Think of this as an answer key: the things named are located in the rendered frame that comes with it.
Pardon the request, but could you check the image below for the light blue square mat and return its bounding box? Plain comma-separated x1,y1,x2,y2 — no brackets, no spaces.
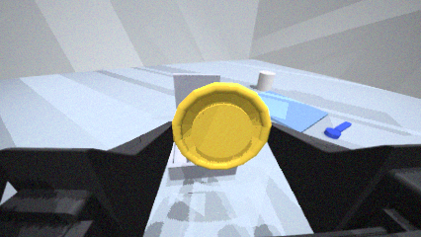
258,90,328,132

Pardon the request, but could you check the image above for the yellow plate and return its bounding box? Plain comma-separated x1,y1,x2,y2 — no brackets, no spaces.
172,82,271,170

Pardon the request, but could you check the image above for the white cylinder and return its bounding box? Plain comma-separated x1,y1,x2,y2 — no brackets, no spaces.
256,71,276,92

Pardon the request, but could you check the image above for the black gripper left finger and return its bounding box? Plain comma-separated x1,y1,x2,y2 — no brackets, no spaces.
0,121,174,237

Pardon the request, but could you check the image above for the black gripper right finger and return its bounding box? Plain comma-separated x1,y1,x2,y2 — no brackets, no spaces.
268,122,421,233

